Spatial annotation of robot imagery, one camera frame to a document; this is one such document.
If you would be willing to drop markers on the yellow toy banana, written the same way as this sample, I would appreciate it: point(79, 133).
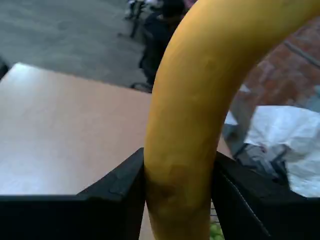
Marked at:
point(200, 100)

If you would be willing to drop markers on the person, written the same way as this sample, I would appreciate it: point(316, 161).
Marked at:
point(157, 45)

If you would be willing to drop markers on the round green toy fruit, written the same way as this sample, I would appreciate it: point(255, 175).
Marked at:
point(216, 232)

